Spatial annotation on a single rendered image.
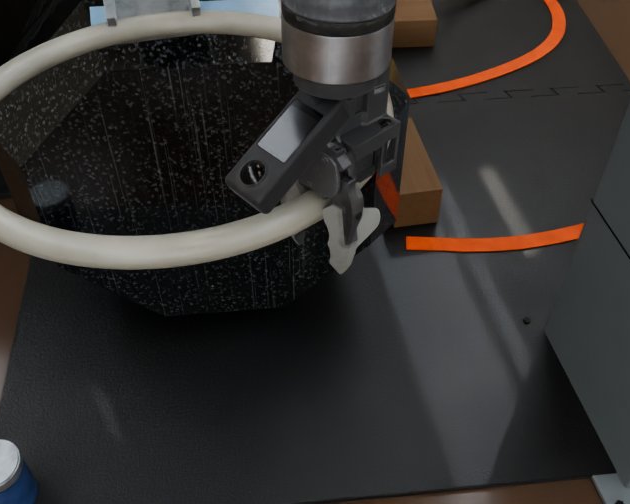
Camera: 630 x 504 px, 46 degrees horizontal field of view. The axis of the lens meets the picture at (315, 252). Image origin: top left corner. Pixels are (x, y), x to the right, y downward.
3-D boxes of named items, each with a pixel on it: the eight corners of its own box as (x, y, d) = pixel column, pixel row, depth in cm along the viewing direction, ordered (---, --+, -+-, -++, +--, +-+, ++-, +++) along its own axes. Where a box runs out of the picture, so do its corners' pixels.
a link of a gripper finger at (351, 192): (369, 243, 69) (358, 158, 64) (358, 251, 68) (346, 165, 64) (333, 228, 72) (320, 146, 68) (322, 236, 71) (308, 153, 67)
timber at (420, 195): (438, 222, 197) (443, 188, 188) (393, 228, 195) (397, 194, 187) (407, 150, 217) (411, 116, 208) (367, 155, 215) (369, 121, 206)
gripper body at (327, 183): (397, 175, 71) (410, 60, 63) (334, 215, 67) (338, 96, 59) (340, 142, 75) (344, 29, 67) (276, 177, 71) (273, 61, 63)
